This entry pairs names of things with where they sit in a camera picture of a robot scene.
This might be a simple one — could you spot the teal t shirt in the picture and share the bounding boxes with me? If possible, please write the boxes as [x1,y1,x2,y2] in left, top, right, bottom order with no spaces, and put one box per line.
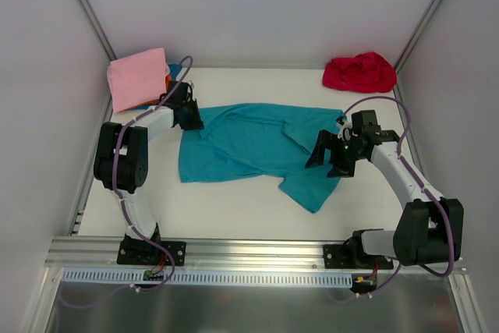
[132,64,182,110]
[178,103,342,213]

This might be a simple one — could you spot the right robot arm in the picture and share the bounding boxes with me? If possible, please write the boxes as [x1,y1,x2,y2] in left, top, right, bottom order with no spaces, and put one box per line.
[305,110,464,268]

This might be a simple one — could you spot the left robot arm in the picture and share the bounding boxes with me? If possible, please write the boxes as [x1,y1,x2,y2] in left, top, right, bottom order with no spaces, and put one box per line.
[94,81,203,264]

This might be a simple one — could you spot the folded orange t shirt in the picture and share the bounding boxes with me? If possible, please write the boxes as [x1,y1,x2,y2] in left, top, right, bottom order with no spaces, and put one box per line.
[138,74,172,107]

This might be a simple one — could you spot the folded teal t shirt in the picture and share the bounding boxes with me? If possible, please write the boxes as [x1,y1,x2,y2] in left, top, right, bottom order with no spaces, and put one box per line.
[132,64,182,110]

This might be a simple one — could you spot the folded pink t shirt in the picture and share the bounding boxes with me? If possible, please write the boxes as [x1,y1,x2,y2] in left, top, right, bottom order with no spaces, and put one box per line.
[107,48,170,112]

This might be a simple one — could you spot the crumpled red t shirt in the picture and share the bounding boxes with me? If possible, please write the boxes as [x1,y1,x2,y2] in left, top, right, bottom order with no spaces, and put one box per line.
[322,51,398,94]

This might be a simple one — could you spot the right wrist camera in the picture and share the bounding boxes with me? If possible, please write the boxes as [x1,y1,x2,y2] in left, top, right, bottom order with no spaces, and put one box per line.
[336,115,353,141]

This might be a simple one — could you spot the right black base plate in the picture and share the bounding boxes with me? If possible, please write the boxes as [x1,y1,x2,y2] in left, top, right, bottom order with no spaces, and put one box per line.
[322,243,394,271]

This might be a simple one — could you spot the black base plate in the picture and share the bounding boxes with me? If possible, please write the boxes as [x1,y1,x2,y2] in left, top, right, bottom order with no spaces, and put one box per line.
[116,236,186,267]
[322,243,394,271]

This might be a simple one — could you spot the right aluminium frame post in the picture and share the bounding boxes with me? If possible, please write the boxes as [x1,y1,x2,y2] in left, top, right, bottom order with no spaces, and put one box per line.
[394,0,469,69]

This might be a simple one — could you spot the aluminium frame post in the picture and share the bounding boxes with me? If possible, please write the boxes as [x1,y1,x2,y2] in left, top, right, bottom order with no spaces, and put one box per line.
[394,0,469,69]
[76,0,116,61]

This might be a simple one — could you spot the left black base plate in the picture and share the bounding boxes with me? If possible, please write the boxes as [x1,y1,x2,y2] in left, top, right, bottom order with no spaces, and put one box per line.
[116,236,186,267]

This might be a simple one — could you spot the aluminium mounting rail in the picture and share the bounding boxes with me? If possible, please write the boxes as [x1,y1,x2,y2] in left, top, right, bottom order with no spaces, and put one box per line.
[43,236,467,271]

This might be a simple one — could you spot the left aluminium frame post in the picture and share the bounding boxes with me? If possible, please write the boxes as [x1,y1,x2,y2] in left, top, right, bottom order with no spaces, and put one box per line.
[76,0,116,61]

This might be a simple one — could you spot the white slotted cable duct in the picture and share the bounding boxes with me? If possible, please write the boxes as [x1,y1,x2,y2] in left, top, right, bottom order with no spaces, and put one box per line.
[62,267,353,289]

